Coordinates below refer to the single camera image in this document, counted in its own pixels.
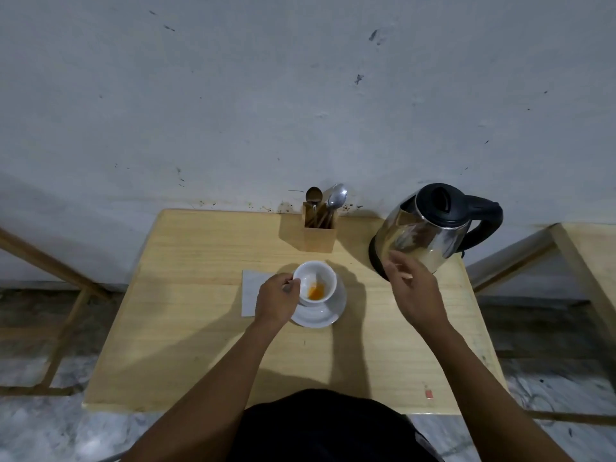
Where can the orange tea residue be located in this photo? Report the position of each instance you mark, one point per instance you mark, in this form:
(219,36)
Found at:
(315,293)

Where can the white ceramic cup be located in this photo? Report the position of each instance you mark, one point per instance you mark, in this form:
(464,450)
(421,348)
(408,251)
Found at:
(321,279)

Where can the person's black clothing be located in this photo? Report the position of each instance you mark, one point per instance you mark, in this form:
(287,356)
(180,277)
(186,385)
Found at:
(327,428)

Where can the person's right forearm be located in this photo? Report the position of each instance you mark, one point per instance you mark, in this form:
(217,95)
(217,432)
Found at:
(486,394)

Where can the white paper napkin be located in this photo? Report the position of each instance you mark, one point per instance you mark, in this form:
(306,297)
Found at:
(250,293)

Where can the wooden utensil holder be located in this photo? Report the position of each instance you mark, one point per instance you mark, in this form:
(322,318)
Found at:
(318,238)

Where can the person's right thumb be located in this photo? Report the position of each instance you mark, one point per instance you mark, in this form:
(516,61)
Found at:
(398,272)

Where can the black kettle base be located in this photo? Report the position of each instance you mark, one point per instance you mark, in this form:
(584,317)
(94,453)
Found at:
(376,262)

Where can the steel electric kettle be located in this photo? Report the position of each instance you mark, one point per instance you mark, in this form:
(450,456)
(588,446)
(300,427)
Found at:
(433,226)

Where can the person's left forearm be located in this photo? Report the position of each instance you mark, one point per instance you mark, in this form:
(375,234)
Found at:
(211,394)

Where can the person's left thumb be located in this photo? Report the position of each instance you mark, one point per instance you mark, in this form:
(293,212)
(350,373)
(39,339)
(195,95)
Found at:
(291,285)

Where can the person's right hand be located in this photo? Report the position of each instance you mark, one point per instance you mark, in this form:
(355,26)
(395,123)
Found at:
(421,298)

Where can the wooden frame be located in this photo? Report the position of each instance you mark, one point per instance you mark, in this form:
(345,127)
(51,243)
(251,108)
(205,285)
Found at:
(62,327)

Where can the person's left hand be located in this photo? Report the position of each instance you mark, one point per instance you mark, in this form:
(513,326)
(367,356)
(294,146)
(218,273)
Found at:
(274,303)

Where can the silver spoon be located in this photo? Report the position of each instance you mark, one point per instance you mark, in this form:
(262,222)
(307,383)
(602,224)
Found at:
(330,193)
(338,198)

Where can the white saucer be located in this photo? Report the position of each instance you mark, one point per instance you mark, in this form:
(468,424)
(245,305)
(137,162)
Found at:
(332,312)

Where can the bronze spoon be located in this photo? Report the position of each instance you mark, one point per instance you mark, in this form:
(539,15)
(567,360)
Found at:
(313,194)

